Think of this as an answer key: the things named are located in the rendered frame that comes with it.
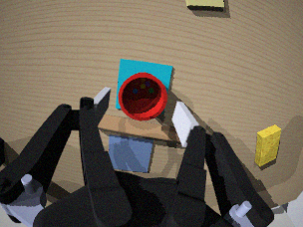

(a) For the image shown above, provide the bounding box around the red cup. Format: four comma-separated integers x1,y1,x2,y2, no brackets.
118,73,167,120

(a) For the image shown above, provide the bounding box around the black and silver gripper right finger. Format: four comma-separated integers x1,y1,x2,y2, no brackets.
166,102,274,227

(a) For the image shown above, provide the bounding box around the pale yellow square pad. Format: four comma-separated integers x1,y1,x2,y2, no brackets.
185,0,224,9

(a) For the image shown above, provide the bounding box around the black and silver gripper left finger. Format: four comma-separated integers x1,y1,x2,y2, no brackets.
0,87,133,227

